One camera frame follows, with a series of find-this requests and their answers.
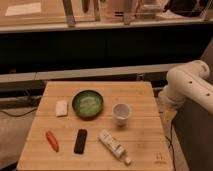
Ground orange toy carrot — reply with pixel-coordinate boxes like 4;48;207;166
45;131;59;152

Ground white sponge block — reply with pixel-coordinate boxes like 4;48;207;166
56;100;68;117

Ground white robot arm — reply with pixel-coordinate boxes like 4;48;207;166
160;60;213;114

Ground white plastic bottle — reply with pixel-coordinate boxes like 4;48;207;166
98;130;132;165

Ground white paper cup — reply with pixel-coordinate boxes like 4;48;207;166
112;103;130;126

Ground white paper sheet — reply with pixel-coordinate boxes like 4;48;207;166
5;2;41;16

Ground green ceramic bowl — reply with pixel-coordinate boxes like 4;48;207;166
72;90;104;119

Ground black cable on floor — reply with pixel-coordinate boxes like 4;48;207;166
0;107;38;118

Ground black rectangular bar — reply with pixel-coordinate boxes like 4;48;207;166
74;129;87;154

